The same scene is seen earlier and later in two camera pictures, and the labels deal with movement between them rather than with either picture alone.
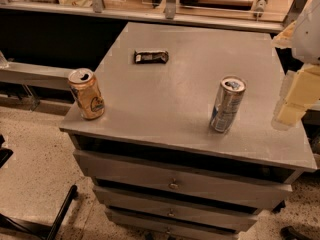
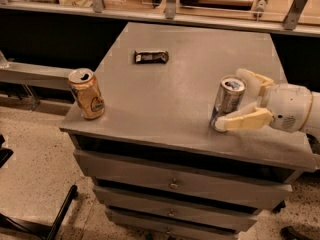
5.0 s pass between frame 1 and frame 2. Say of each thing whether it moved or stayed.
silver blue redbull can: stayed
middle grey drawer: stayed
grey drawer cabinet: stayed
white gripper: moved
